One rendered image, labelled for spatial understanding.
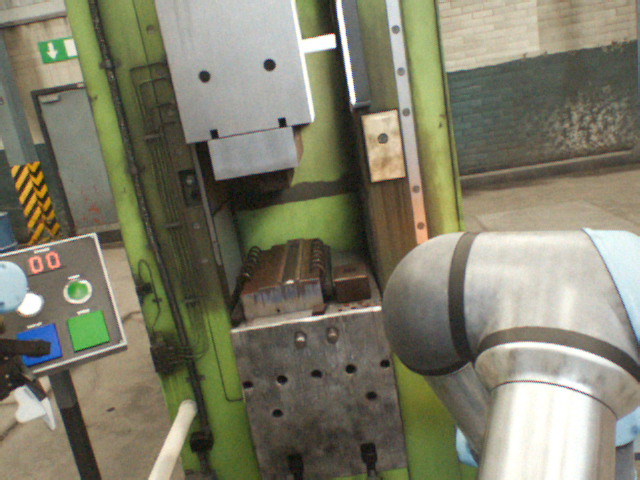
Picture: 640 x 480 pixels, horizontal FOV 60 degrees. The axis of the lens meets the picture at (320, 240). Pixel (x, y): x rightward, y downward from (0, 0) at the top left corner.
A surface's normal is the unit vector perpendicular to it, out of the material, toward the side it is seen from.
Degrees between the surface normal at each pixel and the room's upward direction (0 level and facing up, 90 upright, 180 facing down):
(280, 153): 90
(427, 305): 78
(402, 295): 69
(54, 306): 60
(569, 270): 37
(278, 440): 90
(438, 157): 90
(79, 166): 90
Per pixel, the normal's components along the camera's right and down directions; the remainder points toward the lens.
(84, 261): 0.28, -0.35
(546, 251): -0.40, -0.69
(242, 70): 0.00, 0.25
